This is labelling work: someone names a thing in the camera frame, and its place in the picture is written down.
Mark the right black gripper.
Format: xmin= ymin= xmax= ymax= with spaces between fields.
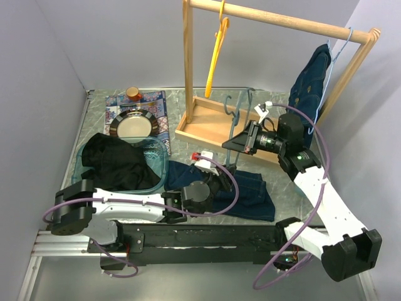
xmin=222 ymin=120 xmax=286 ymax=156

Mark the grey-blue plastic hanger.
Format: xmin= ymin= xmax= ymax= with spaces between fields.
xmin=224 ymin=88 xmax=256 ymax=170

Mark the denim garment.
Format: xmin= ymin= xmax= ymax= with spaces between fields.
xmin=165 ymin=161 xmax=276 ymax=222

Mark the blue denim skirt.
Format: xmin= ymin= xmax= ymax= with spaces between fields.
xmin=288 ymin=43 xmax=332 ymax=150

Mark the black garment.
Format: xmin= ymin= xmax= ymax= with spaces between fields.
xmin=81 ymin=133 xmax=160 ymax=191

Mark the light blue wire hanger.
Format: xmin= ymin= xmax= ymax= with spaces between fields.
xmin=313 ymin=26 xmax=354 ymax=124

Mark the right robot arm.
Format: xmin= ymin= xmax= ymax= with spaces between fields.
xmin=222 ymin=114 xmax=382 ymax=282

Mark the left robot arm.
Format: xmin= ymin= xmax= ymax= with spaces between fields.
xmin=43 ymin=168 xmax=239 ymax=252

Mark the yellow plastic hanger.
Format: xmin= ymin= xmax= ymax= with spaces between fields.
xmin=205 ymin=0 xmax=230 ymax=98

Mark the wooden clothes rack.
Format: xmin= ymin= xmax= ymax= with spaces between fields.
xmin=175 ymin=1 xmax=381 ymax=152

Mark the patterned blue placemat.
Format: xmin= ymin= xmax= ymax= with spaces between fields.
xmin=103 ymin=90 xmax=171 ymax=156

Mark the gold fork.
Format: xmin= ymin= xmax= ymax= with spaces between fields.
xmin=120 ymin=101 xmax=157 ymax=108

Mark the black rimmed plate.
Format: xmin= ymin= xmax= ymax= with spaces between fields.
xmin=109 ymin=109 xmax=159 ymax=138

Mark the orange cup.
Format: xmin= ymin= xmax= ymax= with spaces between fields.
xmin=125 ymin=87 xmax=142 ymax=102

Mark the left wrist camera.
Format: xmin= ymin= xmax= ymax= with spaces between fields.
xmin=191 ymin=150 xmax=226 ymax=176

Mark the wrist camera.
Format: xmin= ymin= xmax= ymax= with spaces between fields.
xmin=191 ymin=150 xmax=226 ymax=176
xmin=254 ymin=101 xmax=273 ymax=124

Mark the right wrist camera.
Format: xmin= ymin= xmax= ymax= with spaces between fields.
xmin=254 ymin=101 xmax=273 ymax=124

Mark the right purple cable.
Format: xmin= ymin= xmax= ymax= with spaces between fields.
xmin=253 ymin=102 xmax=330 ymax=291

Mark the purple cable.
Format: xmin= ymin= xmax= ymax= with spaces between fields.
xmin=42 ymin=156 xmax=241 ymax=280
xmin=253 ymin=102 xmax=330 ymax=291

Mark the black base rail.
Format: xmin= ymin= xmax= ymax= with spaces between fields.
xmin=105 ymin=224 xmax=287 ymax=267

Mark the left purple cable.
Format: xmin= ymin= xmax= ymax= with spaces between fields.
xmin=42 ymin=156 xmax=241 ymax=280

